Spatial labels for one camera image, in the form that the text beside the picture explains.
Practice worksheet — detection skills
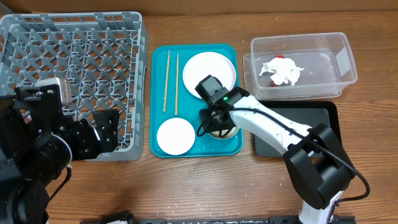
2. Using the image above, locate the left wooden chopstick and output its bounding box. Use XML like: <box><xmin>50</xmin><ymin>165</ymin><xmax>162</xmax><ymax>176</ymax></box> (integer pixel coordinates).
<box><xmin>163</xmin><ymin>50</ymin><xmax>170</xmax><ymax>113</ymax></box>

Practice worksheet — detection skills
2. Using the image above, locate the red snack wrapper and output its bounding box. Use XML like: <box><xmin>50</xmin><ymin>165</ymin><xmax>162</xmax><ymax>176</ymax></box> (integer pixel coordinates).
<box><xmin>271</xmin><ymin>55</ymin><xmax>284</xmax><ymax>87</ymax></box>

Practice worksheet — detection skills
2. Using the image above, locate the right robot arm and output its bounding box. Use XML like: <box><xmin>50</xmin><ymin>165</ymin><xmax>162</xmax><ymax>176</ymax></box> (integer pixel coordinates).
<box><xmin>195</xmin><ymin>75</ymin><xmax>355</xmax><ymax>223</ymax></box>

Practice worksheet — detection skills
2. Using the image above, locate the teal serving tray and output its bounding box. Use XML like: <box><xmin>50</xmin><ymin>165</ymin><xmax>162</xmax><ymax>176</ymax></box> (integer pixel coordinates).
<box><xmin>149</xmin><ymin>44</ymin><xmax>244</xmax><ymax>158</ymax></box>

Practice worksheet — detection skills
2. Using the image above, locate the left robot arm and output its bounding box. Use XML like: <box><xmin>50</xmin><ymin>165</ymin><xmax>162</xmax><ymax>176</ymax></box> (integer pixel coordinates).
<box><xmin>1</xmin><ymin>84</ymin><xmax>119</xmax><ymax>223</ymax></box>

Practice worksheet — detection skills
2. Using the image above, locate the pink shallow bowl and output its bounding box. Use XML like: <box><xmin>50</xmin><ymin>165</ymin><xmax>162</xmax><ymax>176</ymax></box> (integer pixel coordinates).
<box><xmin>156</xmin><ymin>118</ymin><xmax>196</xmax><ymax>156</ymax></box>

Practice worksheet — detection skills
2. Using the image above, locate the white napkin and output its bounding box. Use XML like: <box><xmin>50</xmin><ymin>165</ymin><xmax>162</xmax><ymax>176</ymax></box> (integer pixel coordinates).
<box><xmin>259</xmin><ymin>57</ymin><xmax>304</xmax><ymax>86</ymax></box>

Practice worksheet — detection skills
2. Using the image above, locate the wooden chopstick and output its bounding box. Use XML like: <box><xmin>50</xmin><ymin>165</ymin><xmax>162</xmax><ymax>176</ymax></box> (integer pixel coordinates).
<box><xmin>175</xmin><ymin>53</ymin><xmax>179</xmax><ymax>116</ymax></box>
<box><xmin>163</xmin><ymin>50</ymin><xmax>170</xmax><ymax>113</ymax></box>

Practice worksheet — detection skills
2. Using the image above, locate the grey dishwasher rack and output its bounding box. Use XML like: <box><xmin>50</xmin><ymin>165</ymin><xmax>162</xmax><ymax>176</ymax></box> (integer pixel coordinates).
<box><xmin>1</xmin><ymin>11</ymin><xmax>149</xmax><ymax>161</ymax></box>

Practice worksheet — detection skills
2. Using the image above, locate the clear plastic bin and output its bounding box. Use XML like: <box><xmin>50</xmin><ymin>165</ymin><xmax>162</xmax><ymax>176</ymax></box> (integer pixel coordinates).
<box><xmin>243</xmin><ymin>32</ymin><xmax>358</xmax><ymax>100</ymax></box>

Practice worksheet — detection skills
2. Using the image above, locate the black rectangular tray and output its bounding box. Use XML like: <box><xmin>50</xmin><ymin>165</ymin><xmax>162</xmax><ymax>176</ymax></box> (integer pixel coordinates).
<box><xmin>254</xmin><ymin>101</ymin><xmax>341</xmax><ymax>158</ymax></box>

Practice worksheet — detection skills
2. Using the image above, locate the grey bowl with rice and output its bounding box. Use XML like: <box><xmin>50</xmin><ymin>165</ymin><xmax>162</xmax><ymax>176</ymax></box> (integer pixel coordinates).
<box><xmin>206</xmin><ymin>126</ymin><xmax>239</xmax><ymax>139</ymax></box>

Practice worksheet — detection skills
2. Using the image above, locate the white round plate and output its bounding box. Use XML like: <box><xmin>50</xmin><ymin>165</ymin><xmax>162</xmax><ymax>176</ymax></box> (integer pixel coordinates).
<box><xmin>183</xmin><ymin>52</ymin><xmax>236</xmax><ymax>98</ymax></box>

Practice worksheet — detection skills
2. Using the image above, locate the right wooden chopstick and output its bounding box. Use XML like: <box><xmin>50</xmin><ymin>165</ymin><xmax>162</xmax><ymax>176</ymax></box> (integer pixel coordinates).
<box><xmin>175</xmin><ymin>53</ymin><xmax>179</xmax><ymax>116</ymax></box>

